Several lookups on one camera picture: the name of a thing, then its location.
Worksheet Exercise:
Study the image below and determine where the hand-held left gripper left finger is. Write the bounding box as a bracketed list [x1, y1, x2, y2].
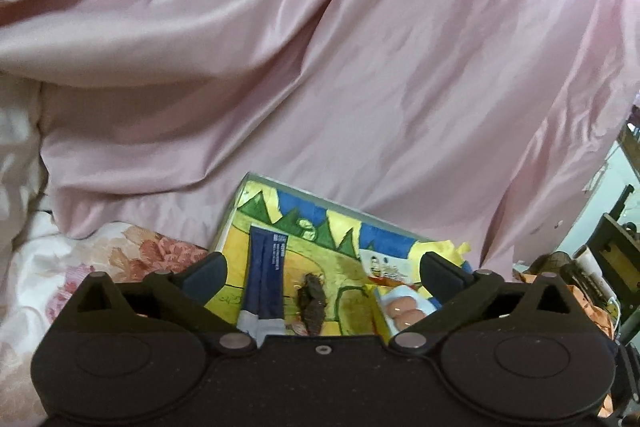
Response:
[74, 251, 257, 354]

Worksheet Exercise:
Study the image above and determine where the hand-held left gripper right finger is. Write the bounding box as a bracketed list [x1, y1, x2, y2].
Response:
[389, 251, 587, 353]

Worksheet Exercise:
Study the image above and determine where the dark blue snack packet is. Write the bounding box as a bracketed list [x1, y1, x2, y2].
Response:
[235, 223, 292, 339]

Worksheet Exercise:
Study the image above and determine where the colourful picture play mat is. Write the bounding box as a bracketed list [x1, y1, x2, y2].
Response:
[206, 172, 475, 339]

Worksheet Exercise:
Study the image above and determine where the yellow crinkled packet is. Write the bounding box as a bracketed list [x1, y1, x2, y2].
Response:
[425, 238, 474, 272]

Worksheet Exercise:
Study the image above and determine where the orange plastic bag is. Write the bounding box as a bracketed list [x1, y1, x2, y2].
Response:
[515, 271, 622, 348]

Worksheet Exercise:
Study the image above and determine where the floral bedsheet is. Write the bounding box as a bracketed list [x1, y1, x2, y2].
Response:
[0, 219, 211, 423]

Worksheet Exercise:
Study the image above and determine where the pink satin quilt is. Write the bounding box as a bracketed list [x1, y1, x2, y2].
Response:
[0, 0, 640, 273]

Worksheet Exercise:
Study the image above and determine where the black metal frame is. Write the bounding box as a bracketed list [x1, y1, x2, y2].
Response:
[574, 184, 640, 310]

